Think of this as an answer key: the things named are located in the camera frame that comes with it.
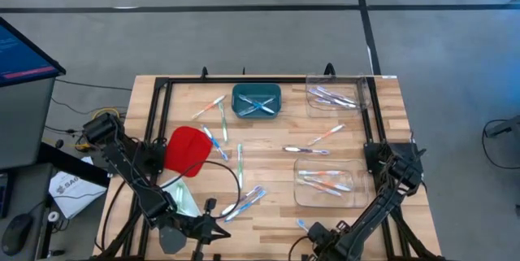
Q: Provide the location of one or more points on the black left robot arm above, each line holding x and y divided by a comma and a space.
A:
134, 179

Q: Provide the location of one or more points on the white plastic bin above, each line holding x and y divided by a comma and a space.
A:
189, 202

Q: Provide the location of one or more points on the teal plastic bin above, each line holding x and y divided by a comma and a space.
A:
235, 102

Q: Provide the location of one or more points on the red plastic bin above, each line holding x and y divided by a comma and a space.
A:
187, 151

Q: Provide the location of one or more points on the dark grey desk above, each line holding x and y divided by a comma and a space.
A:
28, 196

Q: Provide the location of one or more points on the black keyboard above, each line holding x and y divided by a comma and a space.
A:
3, 196

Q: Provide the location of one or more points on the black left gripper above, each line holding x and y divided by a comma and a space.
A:
199, 230

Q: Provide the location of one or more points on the blue toothbrush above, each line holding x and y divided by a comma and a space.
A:
301, 225
248, 206
245, 111
268, 109
215, 143

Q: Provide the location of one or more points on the white label sticker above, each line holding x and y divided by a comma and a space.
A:
388, 76

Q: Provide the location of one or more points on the white paper sheet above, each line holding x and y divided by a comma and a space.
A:
77, 196

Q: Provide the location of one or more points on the yellow tool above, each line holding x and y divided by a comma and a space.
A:
83, 146

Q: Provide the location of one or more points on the orange toothbrush yellow bristles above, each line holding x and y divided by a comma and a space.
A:
329, 183

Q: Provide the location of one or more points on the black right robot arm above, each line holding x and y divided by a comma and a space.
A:
386, 204

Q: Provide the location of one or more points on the black computer mouse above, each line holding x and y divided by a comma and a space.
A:
16, 234

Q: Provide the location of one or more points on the black table clamp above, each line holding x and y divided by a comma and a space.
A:
330, 69
216, 257
204, 73

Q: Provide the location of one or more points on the white tape roll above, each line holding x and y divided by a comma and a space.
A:
50, 216

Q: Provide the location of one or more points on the black equipment leg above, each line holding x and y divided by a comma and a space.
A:
503, 127

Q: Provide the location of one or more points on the black computer monitor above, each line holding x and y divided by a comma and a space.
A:
24, 53

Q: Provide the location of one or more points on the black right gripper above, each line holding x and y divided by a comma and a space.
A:
331, 246

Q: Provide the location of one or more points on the clear plastic bin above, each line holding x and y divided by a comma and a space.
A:
361, 200
313, 112

